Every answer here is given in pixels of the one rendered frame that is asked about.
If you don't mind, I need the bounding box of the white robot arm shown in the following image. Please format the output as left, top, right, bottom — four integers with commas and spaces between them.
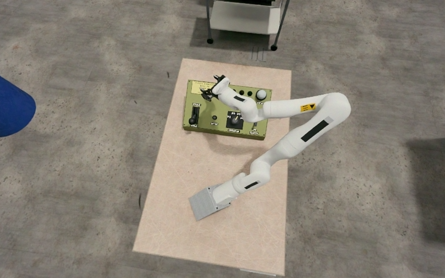
212, 77, 351, 205

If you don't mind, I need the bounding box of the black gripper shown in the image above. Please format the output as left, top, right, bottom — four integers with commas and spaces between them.
200, 75, 226, 102

